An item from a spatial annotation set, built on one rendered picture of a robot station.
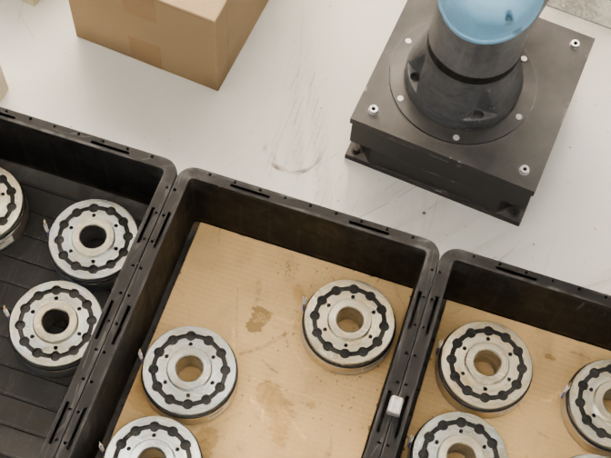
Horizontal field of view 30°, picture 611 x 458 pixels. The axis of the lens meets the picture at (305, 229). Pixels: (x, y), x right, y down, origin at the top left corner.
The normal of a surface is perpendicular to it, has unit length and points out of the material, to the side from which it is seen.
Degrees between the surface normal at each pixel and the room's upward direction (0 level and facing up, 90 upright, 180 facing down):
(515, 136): 2
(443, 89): 75
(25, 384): 0
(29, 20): 0
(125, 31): 90
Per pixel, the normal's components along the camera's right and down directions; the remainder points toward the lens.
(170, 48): -0.40, 0.82
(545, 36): 0.04, -0.40
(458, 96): -0.23, 0.72
